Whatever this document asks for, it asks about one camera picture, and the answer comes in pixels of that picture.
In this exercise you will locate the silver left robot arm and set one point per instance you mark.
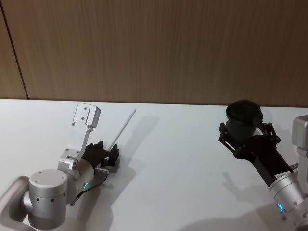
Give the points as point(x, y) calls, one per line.
point(48, 190)

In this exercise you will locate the black cup with lid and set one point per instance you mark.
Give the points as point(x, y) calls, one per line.
point(240, 125)

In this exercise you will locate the white paper-wrapped straw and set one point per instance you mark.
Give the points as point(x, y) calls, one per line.
point(122, 128)

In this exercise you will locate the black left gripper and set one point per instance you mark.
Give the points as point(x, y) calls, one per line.
point(92, 155)

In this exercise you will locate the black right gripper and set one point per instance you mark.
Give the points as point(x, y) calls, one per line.
point(263, 156)

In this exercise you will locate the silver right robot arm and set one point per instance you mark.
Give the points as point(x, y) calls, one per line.
point(286, 190)

